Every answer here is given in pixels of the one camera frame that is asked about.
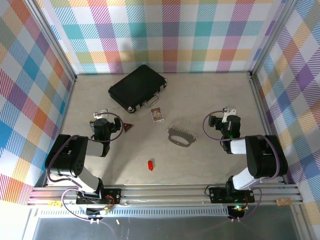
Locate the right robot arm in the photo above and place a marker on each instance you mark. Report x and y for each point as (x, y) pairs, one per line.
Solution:
(262, 155)

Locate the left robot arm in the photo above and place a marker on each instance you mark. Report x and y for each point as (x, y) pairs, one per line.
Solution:
(67, 155)

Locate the red black triangle sticker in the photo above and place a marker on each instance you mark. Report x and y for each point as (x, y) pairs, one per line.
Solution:
(128, 127)

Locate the black briefcase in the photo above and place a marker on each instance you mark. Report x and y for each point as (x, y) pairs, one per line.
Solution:
(135, 85)

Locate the small colourful card box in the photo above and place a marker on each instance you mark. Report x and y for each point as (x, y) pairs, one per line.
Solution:
(157, 114)

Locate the yellow label sticker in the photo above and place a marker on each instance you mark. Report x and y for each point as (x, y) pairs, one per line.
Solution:
(55, 203)

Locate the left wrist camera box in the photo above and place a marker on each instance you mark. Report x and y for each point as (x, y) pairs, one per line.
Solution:
(100, 113)

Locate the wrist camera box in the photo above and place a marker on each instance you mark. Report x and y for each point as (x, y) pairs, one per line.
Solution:
(228, 110)
(100, 113)

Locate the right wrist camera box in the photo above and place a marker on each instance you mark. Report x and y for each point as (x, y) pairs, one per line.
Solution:
(228, 110)

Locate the aluminium side rail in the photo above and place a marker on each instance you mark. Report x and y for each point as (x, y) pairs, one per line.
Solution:
(261, 105)

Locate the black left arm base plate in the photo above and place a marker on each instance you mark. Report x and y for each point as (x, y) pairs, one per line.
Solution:
(112, 193)

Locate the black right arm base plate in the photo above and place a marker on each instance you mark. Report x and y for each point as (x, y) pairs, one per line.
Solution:
(217, 195)

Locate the long aluminium frame rail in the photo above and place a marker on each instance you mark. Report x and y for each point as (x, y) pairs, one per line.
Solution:
(162, 195)

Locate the aluminium frame post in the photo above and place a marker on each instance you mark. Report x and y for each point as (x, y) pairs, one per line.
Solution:
(272, 37)
(57, 45)

